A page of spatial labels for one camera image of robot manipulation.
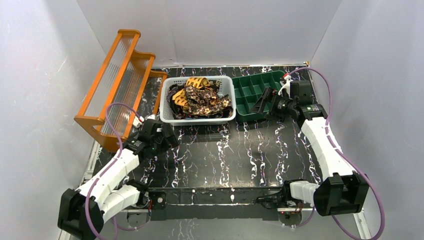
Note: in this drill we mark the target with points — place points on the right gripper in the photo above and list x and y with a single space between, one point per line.
274 102

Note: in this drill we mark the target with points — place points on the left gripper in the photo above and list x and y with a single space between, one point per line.
164 136

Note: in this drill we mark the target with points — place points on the black brown floral tie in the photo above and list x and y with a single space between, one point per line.
213 104

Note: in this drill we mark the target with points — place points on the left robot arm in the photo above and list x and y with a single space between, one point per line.
84 211

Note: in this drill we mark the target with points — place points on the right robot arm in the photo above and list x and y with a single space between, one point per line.
343 190

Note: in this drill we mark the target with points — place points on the green compartment tray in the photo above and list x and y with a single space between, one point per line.
248 90

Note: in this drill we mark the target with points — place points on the white plastic basket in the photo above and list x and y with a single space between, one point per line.
226 88

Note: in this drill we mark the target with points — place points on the yellow patterned tie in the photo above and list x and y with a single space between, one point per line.
190 94

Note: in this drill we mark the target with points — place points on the orange wooden rack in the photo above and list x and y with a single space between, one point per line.
117 90

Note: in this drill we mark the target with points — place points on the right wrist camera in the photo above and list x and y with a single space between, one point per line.
285 85

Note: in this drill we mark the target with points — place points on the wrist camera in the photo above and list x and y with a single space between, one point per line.
285 85
139 121

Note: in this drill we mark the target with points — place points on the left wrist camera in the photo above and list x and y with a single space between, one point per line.
139 121

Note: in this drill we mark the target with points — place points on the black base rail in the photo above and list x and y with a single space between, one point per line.
217 203

